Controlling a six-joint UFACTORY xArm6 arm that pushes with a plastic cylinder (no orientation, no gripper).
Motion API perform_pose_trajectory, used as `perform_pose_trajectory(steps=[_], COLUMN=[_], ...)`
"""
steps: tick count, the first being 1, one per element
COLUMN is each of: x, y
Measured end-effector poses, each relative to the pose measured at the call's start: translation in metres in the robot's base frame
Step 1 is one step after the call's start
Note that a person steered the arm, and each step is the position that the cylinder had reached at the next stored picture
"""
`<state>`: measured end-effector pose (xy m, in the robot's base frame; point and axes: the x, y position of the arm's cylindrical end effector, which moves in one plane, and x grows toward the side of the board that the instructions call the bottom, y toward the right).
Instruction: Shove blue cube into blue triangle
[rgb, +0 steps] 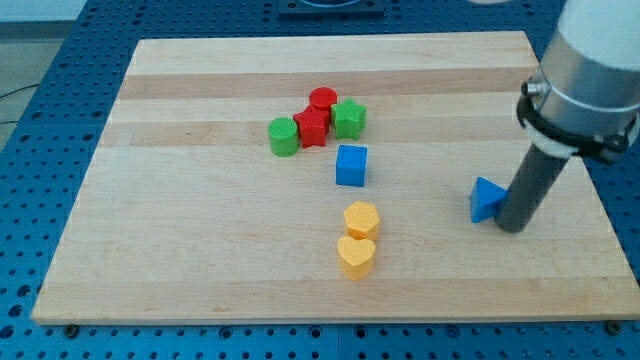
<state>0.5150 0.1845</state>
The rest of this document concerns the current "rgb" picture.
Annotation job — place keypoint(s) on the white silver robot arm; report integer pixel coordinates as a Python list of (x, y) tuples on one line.
[(583, 99)]

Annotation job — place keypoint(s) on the blue cube block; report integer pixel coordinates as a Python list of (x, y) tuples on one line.
[(350, 167)]

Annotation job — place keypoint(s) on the blue triangle block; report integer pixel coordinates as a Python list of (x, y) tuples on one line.
[(485, 200)]

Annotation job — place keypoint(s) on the wooden board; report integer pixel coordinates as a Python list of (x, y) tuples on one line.
[(185, 216)]

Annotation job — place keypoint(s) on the yellow hexagon block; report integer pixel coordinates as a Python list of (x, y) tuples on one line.
[(362, 221)]

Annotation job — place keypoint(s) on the red star block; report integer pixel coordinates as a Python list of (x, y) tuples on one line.
[(313, 126)]

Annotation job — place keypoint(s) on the green cylinder block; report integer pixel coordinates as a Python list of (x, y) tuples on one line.
[(283, 136)]

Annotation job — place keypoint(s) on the green star block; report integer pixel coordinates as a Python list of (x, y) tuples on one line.
[(348, 119)]

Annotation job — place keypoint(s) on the red cylinder block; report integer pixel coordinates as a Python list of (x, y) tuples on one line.
[(323, 98)]

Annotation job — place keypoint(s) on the yellow heart block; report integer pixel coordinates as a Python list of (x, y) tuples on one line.
[(356, 257)]

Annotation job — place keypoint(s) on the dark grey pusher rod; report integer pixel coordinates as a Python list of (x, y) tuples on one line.
[(534, 178)]

